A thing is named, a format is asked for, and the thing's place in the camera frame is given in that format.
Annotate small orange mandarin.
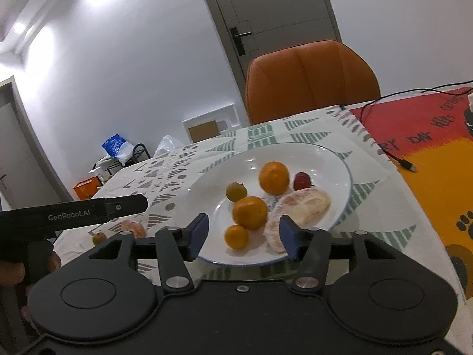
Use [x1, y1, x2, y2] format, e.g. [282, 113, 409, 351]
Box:
[225, 224, 250, 250]

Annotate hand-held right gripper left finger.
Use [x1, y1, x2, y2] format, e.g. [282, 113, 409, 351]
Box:
[87, 212, 210, 293]

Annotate orange paper bag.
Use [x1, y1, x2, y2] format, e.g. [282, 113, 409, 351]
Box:
[73, 178, 100, 201]

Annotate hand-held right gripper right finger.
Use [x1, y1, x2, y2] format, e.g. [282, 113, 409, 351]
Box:
[279, 215, 401, 292]

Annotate small red fruit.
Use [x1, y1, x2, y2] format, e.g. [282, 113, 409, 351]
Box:
[293, 172, 313, 190]

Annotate clear plastic bag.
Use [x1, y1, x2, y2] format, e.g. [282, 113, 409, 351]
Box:
[153, 135, 185, 159]

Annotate black door handle lock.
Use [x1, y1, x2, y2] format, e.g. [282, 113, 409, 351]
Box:
[230, 26, 252, 56]

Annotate white plate with blue rim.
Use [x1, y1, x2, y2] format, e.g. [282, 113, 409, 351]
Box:
[174, 142, 352, 266]

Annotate peeled mandarin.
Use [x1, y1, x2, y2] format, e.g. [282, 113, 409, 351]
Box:
[111, 219, 147, 239]

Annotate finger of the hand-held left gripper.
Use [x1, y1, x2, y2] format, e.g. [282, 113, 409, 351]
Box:
[104, 193, 149, 218]

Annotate brown cardboard piece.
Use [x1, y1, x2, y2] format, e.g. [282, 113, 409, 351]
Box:
[188, 120, 218, 143]

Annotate red and orange printed mat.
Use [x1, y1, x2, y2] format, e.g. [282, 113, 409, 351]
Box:
[349, 87, 473, 296]

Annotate person's left hand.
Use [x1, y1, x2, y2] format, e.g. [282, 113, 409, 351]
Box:
[0, 251, 63, 322]

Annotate peeled pomelo piece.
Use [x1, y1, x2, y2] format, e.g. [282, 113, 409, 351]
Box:
[263, 188, 332, 254]

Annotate orange leather chair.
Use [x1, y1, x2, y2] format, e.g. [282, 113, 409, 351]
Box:
[244, 39, 381, 125]

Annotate white framed wall panel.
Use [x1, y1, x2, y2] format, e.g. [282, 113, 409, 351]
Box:
[182, 104, 240, 144]

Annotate grey side door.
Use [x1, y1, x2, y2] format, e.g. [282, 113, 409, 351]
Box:
[0, 76, 74, 211]

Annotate blue plastic bag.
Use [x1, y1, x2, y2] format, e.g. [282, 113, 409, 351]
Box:
[101, 133, 135, 165]

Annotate large orange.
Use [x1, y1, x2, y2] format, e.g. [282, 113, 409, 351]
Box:
[259, 161, 290, 195]
[232, 196, 268, 230]

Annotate black metal rack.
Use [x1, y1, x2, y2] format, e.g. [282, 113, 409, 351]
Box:
[94, 143, 151, 182]

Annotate black cable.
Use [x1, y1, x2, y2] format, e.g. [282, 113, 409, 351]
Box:
[360, 80, 473, 173]

